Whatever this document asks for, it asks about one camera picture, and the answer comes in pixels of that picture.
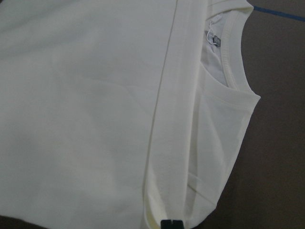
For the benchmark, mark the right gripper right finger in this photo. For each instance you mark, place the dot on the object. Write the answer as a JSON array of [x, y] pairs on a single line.
[[178, 224]]

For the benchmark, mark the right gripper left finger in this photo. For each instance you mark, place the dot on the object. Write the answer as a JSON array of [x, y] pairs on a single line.
[[166, 224]]

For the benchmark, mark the cream long-sleeve cat shirt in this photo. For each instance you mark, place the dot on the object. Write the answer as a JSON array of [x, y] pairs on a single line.
[[118, 114]]

